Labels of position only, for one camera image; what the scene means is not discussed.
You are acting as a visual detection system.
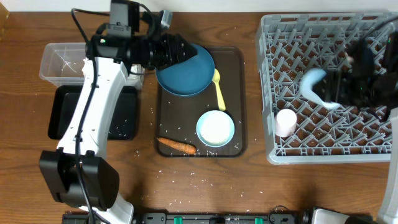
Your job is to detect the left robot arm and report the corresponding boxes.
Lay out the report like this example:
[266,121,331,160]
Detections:
[39,1,197,223]

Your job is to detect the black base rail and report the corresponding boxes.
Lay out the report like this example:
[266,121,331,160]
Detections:
[61,207,374,224]

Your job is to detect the black plastic bin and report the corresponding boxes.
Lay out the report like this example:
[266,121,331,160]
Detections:
[47,85,138,140]

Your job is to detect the left black cable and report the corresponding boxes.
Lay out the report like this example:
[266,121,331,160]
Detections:
[70,7,111,224]

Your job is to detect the light blue plastic cup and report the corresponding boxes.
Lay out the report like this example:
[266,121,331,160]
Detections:
[299,68,341,110]

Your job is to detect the light blue bowl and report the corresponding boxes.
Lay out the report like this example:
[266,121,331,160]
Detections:
[196,110,236,148]

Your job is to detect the orange carrot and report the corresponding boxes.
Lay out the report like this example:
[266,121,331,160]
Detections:
[157,138,197,154]

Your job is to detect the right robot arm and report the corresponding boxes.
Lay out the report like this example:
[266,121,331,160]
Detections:
[300,32,397,223]

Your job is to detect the pink white plastic cup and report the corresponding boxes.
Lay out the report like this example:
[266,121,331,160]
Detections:
[275,109,297,138]

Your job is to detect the yellow plastic spoon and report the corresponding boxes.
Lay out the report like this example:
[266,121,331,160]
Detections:
[212,69,226,111]

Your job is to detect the grey dishwasher rack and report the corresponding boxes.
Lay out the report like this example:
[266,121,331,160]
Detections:
[255,12,397,165]

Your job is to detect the dark blue plate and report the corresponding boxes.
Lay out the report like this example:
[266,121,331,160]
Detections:
[155,44,215,96]

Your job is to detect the clear plastic waste bin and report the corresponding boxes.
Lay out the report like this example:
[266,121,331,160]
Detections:
[39,42,144,90]

